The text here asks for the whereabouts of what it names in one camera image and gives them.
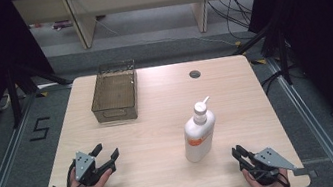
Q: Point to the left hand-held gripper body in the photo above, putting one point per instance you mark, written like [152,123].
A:
[84,165]

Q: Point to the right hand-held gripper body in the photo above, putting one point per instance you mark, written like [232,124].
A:
[271,159]

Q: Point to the grey tape strip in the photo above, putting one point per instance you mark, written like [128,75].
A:
[306,172]

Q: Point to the white pump bottle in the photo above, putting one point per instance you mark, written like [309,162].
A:
[199,135]

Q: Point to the brown translucent plastic basket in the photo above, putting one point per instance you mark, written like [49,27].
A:
[115,94]

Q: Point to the black tripod stand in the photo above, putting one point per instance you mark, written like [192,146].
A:
[20,86]
[278,45]

